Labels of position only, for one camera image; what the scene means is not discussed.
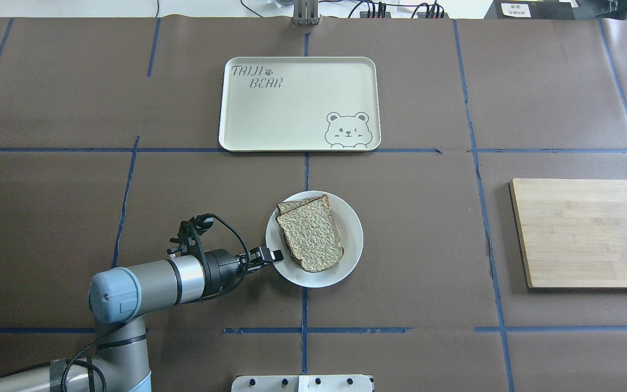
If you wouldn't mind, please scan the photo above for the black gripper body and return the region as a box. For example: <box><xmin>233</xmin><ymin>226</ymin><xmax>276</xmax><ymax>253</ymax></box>
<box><xmin>202</xmin><ymin>249</ymin><xmax>250</xmax><ymax>298</ymax></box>

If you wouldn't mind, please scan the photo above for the bread slice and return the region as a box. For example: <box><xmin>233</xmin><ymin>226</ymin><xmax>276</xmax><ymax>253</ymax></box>
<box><xmin>277</xmin><ymin>194</ymin><xmax>326</xmax><ymax>215</ymax></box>
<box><xmin>276</xmin><ymin>198</ymin><xmax>345</xmax><ymax>273</ymax></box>

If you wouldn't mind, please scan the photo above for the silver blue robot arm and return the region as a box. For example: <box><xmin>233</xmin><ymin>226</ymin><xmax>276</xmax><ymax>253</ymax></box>
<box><xmin>0</xmin><ymin>247</ymin><xmax>284</xmax><ymax>391</ymax></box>

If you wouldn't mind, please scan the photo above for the white mounting column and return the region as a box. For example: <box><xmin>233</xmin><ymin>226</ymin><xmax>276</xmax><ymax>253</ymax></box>
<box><xmin>231</xmin><ymin>374</ymin><xmax>375</xmax><ymax>391</ymax></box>

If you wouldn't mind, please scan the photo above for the cream bear tray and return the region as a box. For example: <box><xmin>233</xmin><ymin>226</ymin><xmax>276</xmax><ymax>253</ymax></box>
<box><xmin>218</xmin><ymin>57</ymin><xmax>381</xmax><ymax>153</ymax></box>

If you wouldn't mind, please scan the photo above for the orange black usb hub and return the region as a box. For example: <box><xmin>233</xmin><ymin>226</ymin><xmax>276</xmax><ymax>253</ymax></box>
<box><xmin>357</xmin><ymin>2</ymin><xmax>391</xmax><ymax>19</ymax></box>

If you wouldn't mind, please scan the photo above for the wooden cutting board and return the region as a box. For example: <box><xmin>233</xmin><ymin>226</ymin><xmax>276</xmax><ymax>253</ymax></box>
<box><xmin>508</xmin><ymin>178</ymin><xmax>627</xmax><ymax>289</ymax></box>

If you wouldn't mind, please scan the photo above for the black rectangular box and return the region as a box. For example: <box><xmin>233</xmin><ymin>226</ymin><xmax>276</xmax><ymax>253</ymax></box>
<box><xmin>483</xmin><ymin>1</ymin><xmax>575</xmax><ymax>20</ymax></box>

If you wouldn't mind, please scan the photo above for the black camera cable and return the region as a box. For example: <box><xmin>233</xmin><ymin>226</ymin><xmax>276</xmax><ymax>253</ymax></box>
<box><xmin>61</xmin><ymin>213</ymin><xmax>251</xmax><ymax>392</ymax></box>

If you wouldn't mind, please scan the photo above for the aluminium frame post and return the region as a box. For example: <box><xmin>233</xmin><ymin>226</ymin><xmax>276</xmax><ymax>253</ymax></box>
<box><xmin>293</xmin><ymin>0</ymin><xmax>320</xmax><ymax>26</ymax></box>

